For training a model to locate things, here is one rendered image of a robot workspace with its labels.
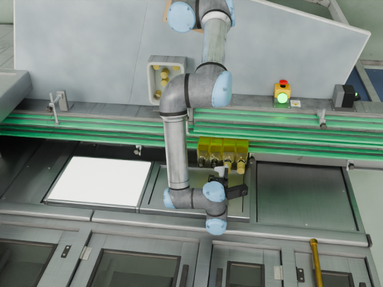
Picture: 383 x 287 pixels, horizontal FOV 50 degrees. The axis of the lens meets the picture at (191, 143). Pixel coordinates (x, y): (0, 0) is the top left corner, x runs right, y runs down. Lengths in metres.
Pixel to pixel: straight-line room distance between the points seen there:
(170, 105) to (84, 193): 0.72
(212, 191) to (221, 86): 0.37
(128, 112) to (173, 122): 0.73
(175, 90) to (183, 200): 0.39
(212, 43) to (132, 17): 0.59
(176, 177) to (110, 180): 0.58
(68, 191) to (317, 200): 1.12
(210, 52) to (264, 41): 0.52
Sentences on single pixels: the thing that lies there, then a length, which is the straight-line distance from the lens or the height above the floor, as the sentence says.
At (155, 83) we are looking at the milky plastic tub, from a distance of 2.05.
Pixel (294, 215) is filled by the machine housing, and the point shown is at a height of 1.24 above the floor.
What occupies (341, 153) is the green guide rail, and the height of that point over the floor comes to 0.93.
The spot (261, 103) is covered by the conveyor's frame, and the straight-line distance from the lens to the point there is 1.97.
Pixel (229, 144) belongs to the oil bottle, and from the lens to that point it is 1.88.
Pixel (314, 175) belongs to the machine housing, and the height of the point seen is 0.95.
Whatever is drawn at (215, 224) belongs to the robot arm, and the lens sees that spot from 1.50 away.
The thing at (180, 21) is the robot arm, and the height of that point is 1.00.
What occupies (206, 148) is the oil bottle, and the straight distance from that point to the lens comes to 1.86.
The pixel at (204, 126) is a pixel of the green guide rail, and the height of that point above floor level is 0.92.
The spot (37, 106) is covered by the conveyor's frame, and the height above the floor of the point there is 0.83.
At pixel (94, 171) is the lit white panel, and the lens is 2.03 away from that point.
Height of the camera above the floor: 2.56
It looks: 55 degrees down
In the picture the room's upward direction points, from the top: 167 degrees counter-clockwise
